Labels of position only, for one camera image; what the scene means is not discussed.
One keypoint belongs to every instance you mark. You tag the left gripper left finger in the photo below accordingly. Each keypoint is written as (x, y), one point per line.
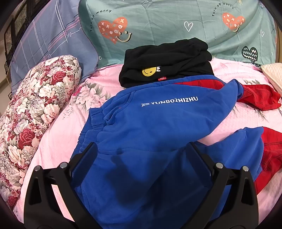
(51, 200)

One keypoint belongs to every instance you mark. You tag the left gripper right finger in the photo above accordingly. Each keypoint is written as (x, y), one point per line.
(231, 201)

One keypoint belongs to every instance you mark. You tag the blue and red pants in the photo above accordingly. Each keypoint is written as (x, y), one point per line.
(142, 176)

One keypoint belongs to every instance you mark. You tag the floral bolster pillow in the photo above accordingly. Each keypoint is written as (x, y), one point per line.
(39, 99)

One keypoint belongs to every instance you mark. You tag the pink floral bedsheet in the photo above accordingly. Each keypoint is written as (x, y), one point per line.
(60, 139)

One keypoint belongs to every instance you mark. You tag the cream quilted blanket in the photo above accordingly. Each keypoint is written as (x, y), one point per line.
(273, 72)

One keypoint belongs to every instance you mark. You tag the folded black garment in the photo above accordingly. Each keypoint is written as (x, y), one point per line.
(153, 63)

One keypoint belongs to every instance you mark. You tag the blue plaid pillow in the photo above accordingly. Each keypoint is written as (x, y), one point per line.
(55, 31)

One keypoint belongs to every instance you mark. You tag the teal heart-print pillow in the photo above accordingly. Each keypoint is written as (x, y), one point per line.
(233, 30)

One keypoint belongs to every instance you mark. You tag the framed pictures on wall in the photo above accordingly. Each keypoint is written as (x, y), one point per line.
(18, 24)

